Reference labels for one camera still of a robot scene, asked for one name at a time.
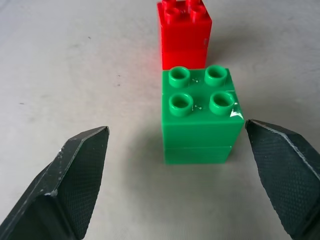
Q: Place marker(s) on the red studded plastic cube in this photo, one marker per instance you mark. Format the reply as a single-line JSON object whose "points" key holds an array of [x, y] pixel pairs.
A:
{"points": [[183, 42]]}

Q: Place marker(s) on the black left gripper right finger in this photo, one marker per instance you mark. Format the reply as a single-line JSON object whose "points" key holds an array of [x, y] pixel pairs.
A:
{"points": [[287, 175]]}

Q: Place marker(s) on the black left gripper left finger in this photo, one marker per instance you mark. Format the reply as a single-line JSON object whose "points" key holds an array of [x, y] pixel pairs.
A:
{"points": [[62, 190]]}

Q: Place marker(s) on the green studded plastic cube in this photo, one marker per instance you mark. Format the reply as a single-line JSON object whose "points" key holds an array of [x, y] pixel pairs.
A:
{"points": [[200, 130]]}

